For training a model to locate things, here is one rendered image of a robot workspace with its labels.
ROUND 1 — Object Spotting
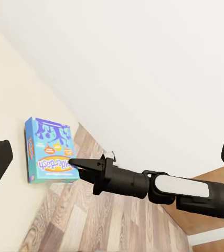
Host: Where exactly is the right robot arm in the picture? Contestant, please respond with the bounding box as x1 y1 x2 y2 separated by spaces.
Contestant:
68 151 224 219

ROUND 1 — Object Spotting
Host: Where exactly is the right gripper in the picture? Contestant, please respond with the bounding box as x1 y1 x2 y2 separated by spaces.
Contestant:
68 157 134 196

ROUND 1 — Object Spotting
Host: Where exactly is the board game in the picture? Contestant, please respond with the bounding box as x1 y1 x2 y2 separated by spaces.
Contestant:
25 117 80 184

